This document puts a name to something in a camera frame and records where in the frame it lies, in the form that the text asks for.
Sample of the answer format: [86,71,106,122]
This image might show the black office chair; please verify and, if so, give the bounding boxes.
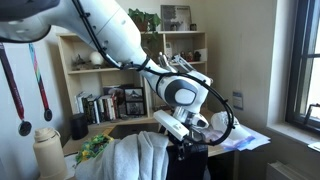
[165,141,241,180]

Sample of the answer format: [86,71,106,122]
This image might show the row of books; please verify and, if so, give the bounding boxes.
[75,91,119,124]

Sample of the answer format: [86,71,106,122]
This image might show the silver desk lamp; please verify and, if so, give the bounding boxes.
[158,52,195,73]

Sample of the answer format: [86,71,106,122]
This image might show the green yellow patterned cloth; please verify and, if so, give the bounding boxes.
[76,134,113,163]

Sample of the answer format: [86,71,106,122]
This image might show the wooden desk shelf unit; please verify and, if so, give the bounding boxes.
[57,31,207,117]

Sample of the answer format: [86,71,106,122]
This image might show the cream insulated water bottle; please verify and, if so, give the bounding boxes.
[33,128,67,180]

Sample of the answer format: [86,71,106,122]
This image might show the black laptop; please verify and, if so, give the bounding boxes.
[109,123,159,139]

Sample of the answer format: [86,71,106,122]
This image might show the white sphere ornament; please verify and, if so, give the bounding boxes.
[89,51,104,66]

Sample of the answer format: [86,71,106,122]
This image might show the grey hoodie on chair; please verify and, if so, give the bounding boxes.
[75,131,169,180]

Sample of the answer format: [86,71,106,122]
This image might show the white papers on desk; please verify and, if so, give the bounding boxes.
[221,125,270,151]

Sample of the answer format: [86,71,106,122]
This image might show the black cylindrical speaker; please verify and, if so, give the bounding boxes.
[70,113,88,140]

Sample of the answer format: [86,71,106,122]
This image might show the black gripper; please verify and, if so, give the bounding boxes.
[167,124,208,160]

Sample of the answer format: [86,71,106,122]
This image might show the black window frame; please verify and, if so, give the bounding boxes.
[285,0,320,135]

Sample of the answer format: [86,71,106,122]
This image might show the potted green plant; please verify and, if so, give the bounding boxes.
[128,8,161,49]

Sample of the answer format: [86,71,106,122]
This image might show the black double photo frame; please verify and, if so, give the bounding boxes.
[124,87,146,116]

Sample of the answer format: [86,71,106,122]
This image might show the medal with colourful ribbon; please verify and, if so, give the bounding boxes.
[28,43,53,121]

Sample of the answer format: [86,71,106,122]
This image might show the white crumpled cloth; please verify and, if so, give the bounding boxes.
[211,111,228,132]

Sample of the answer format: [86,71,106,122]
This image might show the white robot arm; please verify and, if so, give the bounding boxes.
[0,0,212,159]

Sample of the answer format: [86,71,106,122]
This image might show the framed poster on shelf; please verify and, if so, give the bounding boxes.
[160,5,192,31]

